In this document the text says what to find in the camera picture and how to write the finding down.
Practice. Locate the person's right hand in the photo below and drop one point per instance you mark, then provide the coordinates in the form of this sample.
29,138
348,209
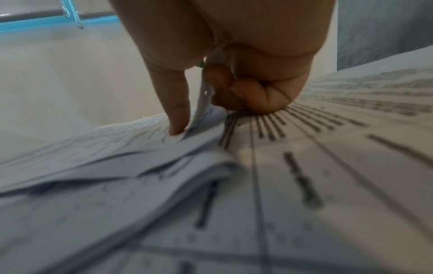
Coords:
253,26

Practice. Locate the stack of collected papers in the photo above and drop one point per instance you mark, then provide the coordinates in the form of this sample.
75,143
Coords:
304,187

